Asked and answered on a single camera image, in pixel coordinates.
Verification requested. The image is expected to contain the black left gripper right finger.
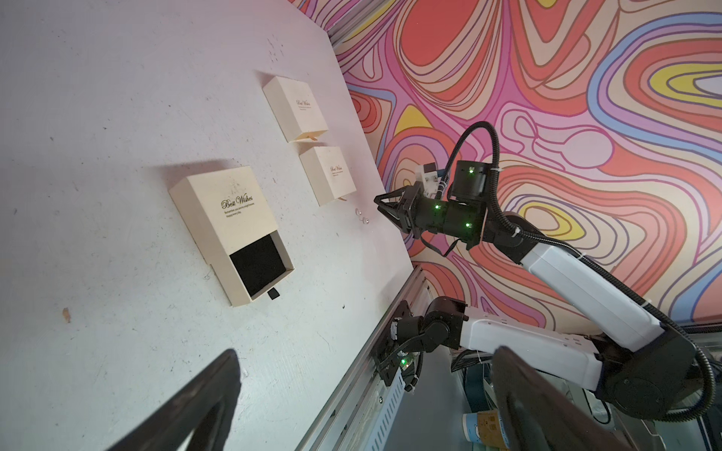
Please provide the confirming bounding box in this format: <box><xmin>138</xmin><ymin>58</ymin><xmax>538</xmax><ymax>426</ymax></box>
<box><xmin>492</xmin><ymin>347</ymin><xmax>630</xmax><ymax>451</ymax></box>

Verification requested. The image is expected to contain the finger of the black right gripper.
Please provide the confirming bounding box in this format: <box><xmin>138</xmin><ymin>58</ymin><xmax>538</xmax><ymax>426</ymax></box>
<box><xmin>377</xmin><ymin>205</ymin><xmax>419</xmax><ymax>237</ymax></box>
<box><xmin>374</xmin><ymin>185</ymin><xmax>420</xmax><ymax>212</ymax></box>

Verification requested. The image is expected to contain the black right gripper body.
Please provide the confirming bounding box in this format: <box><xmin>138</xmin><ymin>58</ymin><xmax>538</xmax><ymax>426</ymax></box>
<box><xmin>411</xmin><ymin>161</ymin><xmax>488</xmax><ymax>250</ymax></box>

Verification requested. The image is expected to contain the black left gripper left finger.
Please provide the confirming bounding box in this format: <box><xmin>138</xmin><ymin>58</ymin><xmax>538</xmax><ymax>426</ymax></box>
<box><xmin>111</xmin><ymin>349</ymin><xmax>242</xmax><ymax>450</ymax></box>

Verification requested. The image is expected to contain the cream drawer jewelry box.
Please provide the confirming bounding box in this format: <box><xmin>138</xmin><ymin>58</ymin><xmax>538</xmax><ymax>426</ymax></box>
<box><xmin>262</xmin><ymin>76</ymin><xmax>328</xmax><ymax>143</ymax></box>

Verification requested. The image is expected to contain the small cream jewelry box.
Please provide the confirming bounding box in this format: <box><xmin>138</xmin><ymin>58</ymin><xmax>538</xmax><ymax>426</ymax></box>
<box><xmin>168</xmin><ymin>166</ymin><xmax>294</xmax><ymax>306</ymax></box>

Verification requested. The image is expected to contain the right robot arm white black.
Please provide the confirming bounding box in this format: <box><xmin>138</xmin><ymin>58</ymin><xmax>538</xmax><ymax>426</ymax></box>
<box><xmin>374</xmin><ymin>121</ymin><xmax>716</xmax><ymax>423</ymax></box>

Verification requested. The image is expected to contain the paper cup under table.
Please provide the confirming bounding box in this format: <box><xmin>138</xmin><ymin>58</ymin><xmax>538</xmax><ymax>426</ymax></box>
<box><xmin>462</xmin><ymin>410</ymin><xmax>509</xmax><ymax>450</ymax></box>

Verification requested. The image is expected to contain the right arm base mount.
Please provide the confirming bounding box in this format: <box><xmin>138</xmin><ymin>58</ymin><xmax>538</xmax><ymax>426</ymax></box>
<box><xmin>372</xmin><ymin>300</ymin><xmax>427</xmax><ymax>393</ymax></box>

